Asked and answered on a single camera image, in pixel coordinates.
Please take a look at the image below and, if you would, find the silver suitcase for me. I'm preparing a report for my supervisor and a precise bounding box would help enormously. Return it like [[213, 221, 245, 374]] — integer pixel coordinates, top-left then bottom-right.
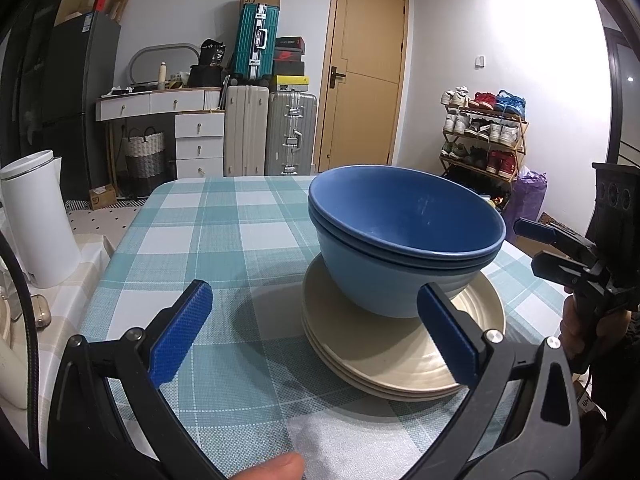
[[265, 91, 318, 177]]

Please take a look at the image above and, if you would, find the person's left hand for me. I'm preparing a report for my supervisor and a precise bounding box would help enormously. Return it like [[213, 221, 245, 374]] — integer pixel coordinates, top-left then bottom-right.
[[232, 452, 306, 480]]

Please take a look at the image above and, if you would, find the purple plastic bag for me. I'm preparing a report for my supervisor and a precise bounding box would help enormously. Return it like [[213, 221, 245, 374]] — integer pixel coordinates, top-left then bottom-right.
[[512, 170, 549, 222]]

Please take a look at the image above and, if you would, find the wooden shoe rack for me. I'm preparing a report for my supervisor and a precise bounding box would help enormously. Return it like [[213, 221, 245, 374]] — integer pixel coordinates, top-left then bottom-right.
[[439, 105, 529, 197]]

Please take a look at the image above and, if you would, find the white dresser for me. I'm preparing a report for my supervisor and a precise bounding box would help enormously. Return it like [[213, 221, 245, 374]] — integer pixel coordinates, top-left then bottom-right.
[[96, 87, 226, 181]]

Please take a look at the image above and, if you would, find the black glass cabinet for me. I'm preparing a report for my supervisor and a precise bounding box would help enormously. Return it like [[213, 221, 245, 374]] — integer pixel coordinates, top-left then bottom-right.
[[15, 10, 56, 161]]

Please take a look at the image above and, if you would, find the black storage bag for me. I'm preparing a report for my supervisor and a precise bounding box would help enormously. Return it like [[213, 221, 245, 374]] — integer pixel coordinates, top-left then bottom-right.
[[187, 64, 226, 89]]

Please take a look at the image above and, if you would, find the white electric kettle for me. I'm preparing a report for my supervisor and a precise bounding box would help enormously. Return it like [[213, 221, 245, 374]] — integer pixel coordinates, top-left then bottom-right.
[[0, 149, 82, 290]]

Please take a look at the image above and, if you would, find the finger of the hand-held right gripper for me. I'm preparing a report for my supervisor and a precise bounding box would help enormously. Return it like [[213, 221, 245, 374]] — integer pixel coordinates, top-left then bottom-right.
[[530, 252, 603, 288], [514, 218, 596, 262]]

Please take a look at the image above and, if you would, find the woven laundry basket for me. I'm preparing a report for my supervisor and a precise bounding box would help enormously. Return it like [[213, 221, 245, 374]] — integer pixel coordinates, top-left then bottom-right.
[[123, 127, 166, 194]]

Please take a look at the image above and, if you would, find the grey framed oval mirror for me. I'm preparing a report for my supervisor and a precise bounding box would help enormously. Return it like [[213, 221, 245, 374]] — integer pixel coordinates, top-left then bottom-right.
[[128, 42, 201, 86]]

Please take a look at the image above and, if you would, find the cream plate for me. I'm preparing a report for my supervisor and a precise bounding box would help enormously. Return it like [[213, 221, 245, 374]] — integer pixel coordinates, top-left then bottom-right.
[[302, 252, 506, 382], [311, 335, 467, 402], [302, 305, 483, 394]]

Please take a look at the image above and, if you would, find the wooden door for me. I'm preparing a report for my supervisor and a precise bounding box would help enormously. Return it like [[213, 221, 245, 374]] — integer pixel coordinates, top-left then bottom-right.
[[316, 0, 410, 174]]

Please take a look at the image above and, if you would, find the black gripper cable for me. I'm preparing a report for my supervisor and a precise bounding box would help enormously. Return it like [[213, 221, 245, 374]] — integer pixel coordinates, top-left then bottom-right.
[[0, 246, 42, 458]]

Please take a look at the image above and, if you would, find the black white patterned rug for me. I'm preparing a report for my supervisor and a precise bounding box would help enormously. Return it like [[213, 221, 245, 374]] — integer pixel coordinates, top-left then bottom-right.
[[65, 199, 146, 211]]

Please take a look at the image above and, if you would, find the teal suitcase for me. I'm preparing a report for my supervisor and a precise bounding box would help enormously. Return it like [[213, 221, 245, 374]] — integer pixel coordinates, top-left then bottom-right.
[[231, 2, 281, 86]]

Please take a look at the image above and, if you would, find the black printed bag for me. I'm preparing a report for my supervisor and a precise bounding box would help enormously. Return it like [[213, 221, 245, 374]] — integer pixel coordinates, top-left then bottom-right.
[[200, 39, 227, 67]]

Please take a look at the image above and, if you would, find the person's right hand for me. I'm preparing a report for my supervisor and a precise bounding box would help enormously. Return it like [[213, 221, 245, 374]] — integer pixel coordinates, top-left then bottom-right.
[[559, 295, 585, 360]]

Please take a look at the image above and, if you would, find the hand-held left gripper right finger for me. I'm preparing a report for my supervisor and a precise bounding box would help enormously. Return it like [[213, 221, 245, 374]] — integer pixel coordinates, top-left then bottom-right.
[[400, 282, 583, 480]]

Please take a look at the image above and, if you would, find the shoe rack with shoes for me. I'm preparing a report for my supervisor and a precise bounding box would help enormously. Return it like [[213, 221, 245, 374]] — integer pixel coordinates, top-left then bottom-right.
[[440, 85, 529, 182]]

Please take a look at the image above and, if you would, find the teal checkered tablecloth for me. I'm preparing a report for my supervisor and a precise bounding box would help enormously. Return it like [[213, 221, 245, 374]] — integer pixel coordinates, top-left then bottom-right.
[[77, 175, 568, 480]]

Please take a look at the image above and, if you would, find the beige suitcase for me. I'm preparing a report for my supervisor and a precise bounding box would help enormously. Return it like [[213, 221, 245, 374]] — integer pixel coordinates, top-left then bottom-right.
[[224, 85, 270, 177]]

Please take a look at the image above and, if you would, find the blue bowl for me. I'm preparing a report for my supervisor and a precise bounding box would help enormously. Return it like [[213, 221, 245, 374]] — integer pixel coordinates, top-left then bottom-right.
[[310, 210, 505, 274], [317, 232, 498, 319], [308, 165, 507, 262]]

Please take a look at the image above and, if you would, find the flat labelled cardboard box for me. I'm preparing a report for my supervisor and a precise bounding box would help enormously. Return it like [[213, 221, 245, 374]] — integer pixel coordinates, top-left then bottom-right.
[[89, 184, 117, 211]]

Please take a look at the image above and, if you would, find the white dotted table cover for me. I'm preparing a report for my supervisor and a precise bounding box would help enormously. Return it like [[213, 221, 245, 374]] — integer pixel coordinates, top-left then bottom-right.
[[67, 204, 149, 249]]

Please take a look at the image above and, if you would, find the black refrigerator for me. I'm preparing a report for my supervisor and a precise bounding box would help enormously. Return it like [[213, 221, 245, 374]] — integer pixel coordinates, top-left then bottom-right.
[[42, 10, 121, 201]]

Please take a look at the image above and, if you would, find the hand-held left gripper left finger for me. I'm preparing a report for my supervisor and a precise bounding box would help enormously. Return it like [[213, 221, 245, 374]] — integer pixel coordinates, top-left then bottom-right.
[[47, 279, 226, 480]]

